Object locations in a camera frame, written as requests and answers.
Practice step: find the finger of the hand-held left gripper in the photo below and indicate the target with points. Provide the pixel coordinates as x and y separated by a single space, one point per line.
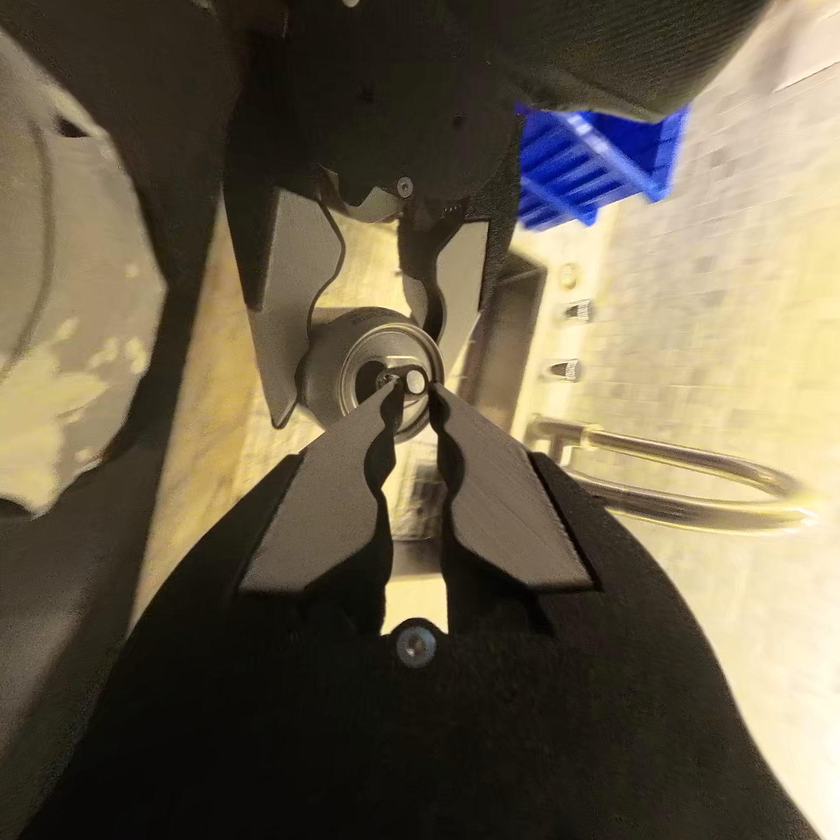
463 282
289 295

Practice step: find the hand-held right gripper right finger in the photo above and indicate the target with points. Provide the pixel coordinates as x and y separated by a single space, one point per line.
512 518

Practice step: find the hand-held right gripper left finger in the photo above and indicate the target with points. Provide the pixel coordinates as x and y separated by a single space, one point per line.
315 525

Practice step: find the silver soda can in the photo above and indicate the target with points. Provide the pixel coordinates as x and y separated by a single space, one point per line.
341 354

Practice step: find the blue plastic bin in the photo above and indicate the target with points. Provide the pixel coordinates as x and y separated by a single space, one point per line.
636 154
558 187

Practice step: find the stainless steel sink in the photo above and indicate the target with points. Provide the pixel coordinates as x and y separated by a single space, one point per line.
508 315

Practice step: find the round metal counter cap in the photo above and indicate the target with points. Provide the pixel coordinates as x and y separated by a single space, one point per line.
568 274

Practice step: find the chrome cylinder fixture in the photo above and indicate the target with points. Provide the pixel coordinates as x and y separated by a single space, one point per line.
565 371
577 310

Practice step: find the brushed metal faucet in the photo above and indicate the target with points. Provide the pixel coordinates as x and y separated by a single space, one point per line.
689 459

